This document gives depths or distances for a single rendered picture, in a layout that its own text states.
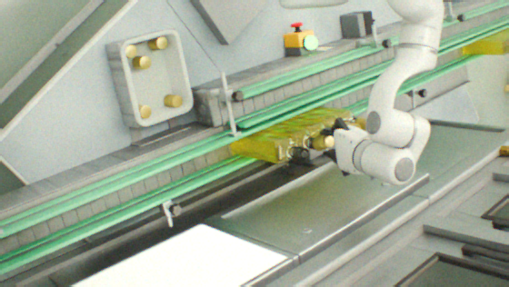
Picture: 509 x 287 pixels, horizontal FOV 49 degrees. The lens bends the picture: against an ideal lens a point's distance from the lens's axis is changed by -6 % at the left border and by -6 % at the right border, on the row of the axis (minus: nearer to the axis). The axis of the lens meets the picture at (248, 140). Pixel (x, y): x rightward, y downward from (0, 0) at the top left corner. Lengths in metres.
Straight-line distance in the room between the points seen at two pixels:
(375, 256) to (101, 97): 0.79
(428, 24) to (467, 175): 0.48
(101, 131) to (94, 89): 0.11
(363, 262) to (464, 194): 0.37
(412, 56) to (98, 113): 0.79
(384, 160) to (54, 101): 0.80
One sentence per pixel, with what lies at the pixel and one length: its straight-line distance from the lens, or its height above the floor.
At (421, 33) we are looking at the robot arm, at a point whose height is 1.45.
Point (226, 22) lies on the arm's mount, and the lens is 1.69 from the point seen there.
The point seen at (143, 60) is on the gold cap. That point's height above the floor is 0.81.
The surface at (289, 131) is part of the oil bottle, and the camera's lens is 1.51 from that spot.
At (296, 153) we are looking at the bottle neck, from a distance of 1.42.
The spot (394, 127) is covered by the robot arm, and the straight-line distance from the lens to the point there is 1.16.
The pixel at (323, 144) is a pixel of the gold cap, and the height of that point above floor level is 1.17.
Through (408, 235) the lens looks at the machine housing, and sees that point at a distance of 1.30.
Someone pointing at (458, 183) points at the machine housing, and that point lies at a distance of 1.51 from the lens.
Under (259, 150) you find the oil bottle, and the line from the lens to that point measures 1.50.
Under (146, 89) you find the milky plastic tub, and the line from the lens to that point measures 1.57.
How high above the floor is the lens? 2.15
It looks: 51 degrees down
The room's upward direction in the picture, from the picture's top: 100 degrees clockwise
